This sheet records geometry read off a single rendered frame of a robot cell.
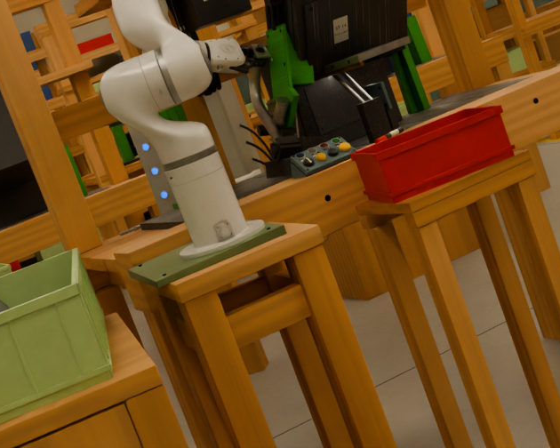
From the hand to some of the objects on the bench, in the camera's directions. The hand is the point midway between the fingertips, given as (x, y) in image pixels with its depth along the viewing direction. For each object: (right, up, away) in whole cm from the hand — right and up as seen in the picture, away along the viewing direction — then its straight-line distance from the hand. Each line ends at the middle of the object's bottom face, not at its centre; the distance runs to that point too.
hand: (256, 57), depth 303 cm
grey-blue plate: (+36, -21, -4) cm, 42 cm away
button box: (+19, -34, -26) cm, 47 cm away
